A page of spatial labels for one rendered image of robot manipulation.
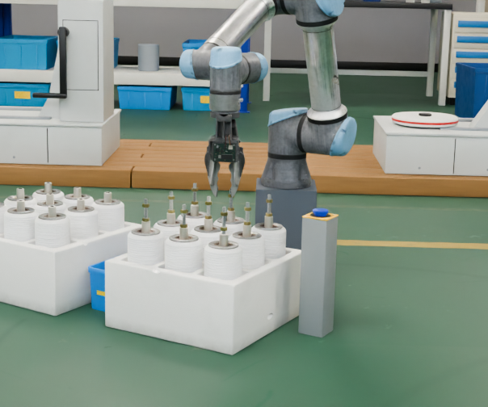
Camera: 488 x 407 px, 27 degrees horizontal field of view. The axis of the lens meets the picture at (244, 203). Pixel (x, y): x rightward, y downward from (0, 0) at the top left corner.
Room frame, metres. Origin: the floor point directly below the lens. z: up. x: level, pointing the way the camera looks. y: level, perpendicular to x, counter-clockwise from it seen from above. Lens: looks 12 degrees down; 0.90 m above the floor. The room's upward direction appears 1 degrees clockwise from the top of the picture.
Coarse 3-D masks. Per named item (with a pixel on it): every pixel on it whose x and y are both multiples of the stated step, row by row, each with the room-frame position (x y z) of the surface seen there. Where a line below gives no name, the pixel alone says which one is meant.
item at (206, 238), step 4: (192, 232) 2.59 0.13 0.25; (196, 232) 2.58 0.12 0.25; (220, 232) 2.58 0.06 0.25; (200, 236) 2.56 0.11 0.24; (204, 236) 2.56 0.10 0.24; (208, 236) 2.56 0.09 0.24; (212, 236) 2.56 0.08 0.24; (216, 236) 2.57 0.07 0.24; (204, 240) 2.56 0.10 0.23; (208, 240) 2.56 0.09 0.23; (212, 240) 2.56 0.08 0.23; (216, 240) 2.57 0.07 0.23; (204, 244) 2.56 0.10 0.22
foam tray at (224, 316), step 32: (288, 256) 2.62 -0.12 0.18; (128, 288) 2.49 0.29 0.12; (160, 288) 2.45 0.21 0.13; (192, 288) 2.40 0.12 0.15; (224, 288) 2.35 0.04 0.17; (256, 288) 2.44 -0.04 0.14; (288, 288) 2.60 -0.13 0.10; (128, 320) 2.49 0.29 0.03; (160, 320) 2.45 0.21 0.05; (192, 320) 2.40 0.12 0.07; (224, 320) 2.35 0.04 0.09; (256, 320) 2.44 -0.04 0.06; (288, 320) 2.60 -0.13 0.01; (224, 352) 2.35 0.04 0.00
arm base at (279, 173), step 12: (276, 156) 2.95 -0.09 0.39; (288, 156) 2.94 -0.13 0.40; (300, 156) 2.95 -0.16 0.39; (264, 168) 2.99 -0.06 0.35; (276, 168) 2.94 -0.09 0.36; (288, 168) 2.94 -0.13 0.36; (300, 168) 2.95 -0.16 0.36; (264, 180) 2.96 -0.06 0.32; (276, 180) 2.93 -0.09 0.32; (288, 180) 2.93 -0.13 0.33; (300, 180) 2.94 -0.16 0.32
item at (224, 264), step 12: (204, 252) 2.43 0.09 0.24; (216, 252) 2.40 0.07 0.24; (228, 252) 2.40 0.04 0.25; (240, 252) 2.42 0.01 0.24; (204, 264) 2.44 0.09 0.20; (216, 264) 2.40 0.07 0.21; (228, 264) 2.40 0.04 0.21; (240, 264) 2.43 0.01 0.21; (216, 276) 2.40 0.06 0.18; (228, 276) 2.40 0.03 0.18
